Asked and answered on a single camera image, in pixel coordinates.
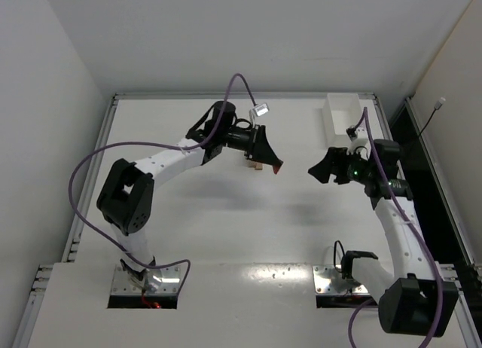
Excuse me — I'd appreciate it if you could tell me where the white perforated plastic box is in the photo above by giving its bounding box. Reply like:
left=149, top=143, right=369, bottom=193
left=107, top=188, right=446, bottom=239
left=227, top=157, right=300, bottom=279
left=322, top=93, right=362, bottom=147

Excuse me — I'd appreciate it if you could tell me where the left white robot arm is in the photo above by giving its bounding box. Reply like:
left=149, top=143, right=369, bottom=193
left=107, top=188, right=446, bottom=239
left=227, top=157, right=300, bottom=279
left=96, top=101, right=282, bottom=285

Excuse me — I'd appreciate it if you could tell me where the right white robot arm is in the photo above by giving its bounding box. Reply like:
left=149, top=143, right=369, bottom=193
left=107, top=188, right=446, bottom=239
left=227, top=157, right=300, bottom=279
left=308, top=139, right=459, bottom=337

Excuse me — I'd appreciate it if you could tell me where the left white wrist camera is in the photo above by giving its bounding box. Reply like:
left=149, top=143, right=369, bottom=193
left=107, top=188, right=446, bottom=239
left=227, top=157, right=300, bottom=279
left=249, top=102, right=270, bottom=125

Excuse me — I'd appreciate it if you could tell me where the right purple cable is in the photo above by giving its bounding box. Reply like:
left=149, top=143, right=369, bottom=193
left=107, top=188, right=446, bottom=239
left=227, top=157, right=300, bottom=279
left=347, top=106, right=445, bottom=348

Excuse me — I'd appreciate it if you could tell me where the purple cable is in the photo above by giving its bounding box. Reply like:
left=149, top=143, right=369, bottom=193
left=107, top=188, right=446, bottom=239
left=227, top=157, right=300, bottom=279
left=67, top=72, right=258, bottom=293
left=347, top=106, right=445, bottom=348

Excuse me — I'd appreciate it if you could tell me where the black cable with white plug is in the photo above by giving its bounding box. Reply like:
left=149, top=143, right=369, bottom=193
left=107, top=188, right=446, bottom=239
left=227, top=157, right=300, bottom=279
left=398, top=96, right=447, bottom=168

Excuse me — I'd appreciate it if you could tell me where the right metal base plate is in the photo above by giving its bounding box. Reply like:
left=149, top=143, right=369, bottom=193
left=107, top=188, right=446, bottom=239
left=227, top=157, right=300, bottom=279
left=313, top=265, right=370, bottom=298

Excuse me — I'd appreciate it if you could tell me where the metal base plate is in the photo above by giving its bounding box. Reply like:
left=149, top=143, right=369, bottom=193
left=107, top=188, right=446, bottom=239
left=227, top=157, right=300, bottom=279
left=111, top=265, right=181, bottom=297
left=313, top=265, right=370, bottom=298

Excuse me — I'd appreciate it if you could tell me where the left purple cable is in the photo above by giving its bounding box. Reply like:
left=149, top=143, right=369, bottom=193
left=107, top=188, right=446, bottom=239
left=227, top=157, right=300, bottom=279
left=67, top=72, right=258, bottom=293

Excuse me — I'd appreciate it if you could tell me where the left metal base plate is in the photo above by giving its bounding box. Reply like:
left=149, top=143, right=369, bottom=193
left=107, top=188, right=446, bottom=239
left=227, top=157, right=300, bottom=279
left=111, top=265, right=181, bottom=297

